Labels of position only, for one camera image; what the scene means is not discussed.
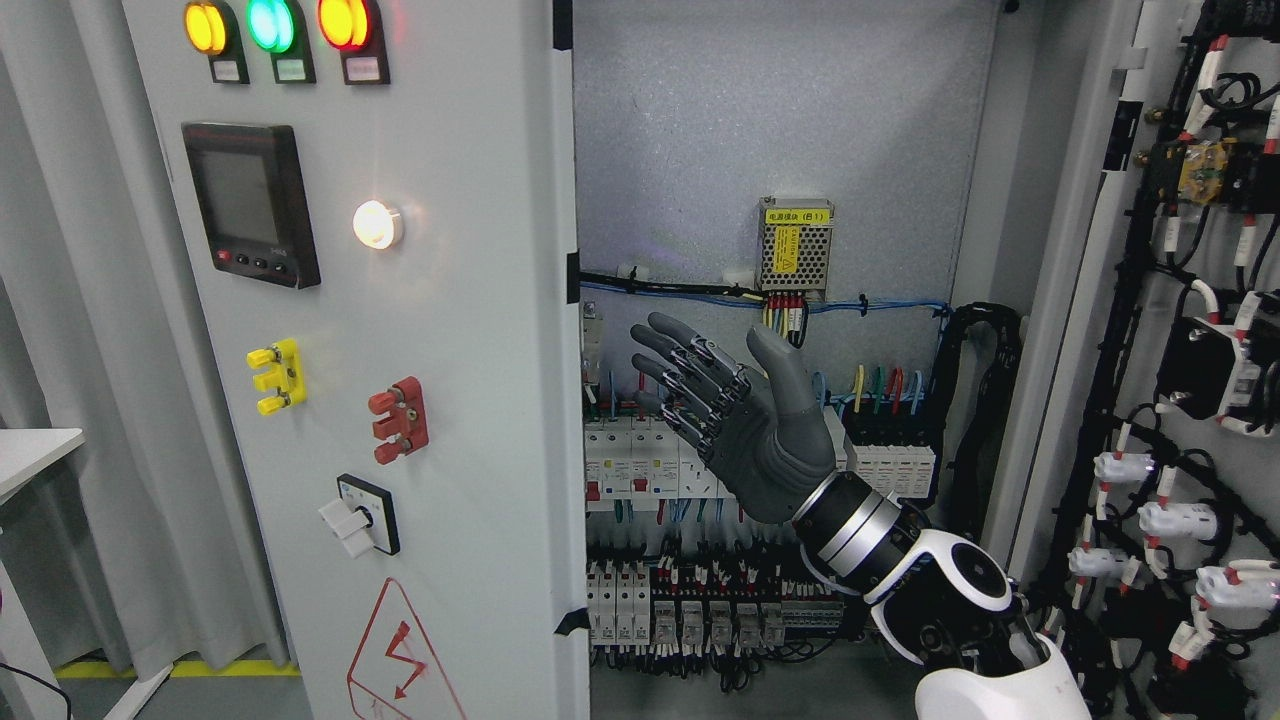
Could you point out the white indicator lamp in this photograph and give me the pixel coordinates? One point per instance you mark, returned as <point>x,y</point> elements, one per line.
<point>377,225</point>

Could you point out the rotary selector switch left door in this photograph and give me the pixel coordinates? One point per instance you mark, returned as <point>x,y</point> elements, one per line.
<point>362,517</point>

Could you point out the red indicator lamp left door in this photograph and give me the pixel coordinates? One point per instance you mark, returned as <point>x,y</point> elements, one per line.
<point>355,30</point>

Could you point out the black surge protector module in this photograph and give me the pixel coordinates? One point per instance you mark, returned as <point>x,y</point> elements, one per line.
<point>897,454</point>

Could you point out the white table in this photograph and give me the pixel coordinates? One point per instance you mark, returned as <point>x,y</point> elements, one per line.
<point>29,685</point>

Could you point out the black digital power meter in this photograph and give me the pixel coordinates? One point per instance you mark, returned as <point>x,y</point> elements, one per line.
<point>251,195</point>

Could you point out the red electric hazard warning sticker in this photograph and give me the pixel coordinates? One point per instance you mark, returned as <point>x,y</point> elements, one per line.
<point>396,673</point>

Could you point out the yellow terminal post block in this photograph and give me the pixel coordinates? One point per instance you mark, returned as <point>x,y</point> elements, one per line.
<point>283,379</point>

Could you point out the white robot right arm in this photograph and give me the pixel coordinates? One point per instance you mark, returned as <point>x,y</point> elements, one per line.
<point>943,603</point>

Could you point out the yellow indicator lamp left door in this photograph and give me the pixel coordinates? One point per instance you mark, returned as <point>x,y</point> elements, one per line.
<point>212,30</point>

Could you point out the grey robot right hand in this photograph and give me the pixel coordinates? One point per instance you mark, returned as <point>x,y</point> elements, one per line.
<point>757,428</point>

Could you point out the grey curtain left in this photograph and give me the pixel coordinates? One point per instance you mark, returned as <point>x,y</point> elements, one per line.
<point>143,543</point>

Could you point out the lower relay terminal row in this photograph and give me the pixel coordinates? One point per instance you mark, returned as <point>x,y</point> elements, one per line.
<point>721,609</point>

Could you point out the grey cabinet door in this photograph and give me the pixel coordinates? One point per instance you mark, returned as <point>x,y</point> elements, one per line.
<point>1125,203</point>
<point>471,141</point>

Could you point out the white circuit breaker row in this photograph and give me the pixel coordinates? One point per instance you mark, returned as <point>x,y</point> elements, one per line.
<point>640,465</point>

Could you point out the green indicator lamp left door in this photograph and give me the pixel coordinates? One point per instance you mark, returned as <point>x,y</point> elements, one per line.
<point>279,28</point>

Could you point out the metal mesh power supply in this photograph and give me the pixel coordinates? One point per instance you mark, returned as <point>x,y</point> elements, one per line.
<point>795,236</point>

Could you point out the red terminal post block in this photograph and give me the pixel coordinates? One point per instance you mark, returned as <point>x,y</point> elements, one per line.
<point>402,426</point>

